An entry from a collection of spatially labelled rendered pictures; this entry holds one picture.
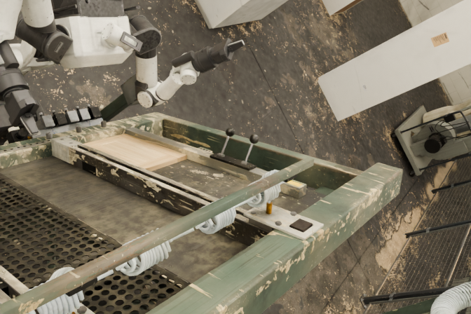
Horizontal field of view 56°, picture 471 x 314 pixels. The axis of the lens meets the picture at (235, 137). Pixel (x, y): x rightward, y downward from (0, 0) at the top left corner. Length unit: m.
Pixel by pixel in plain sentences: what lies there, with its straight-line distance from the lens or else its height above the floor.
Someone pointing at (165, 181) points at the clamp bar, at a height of 1.44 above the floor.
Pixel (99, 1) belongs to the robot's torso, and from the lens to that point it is 1.75.
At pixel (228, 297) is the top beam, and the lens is 0.93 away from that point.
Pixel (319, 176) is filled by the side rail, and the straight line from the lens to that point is 1.81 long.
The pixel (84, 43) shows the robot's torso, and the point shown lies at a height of 1.34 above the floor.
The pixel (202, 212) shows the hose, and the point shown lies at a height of 1.95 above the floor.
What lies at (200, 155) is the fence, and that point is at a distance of 1.83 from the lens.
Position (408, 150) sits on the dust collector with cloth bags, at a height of 0.16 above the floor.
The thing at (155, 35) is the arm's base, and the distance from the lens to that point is 1.86.
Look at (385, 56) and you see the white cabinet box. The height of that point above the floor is 0.86.
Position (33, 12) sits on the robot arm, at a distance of 1.53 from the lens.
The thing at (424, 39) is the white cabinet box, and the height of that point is 1.29.
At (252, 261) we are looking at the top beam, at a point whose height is 1.89.
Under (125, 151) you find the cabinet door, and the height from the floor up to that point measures 1.05.
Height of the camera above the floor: 2.61
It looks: 41 degrees down
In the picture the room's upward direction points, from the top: 64 degrees clockwise
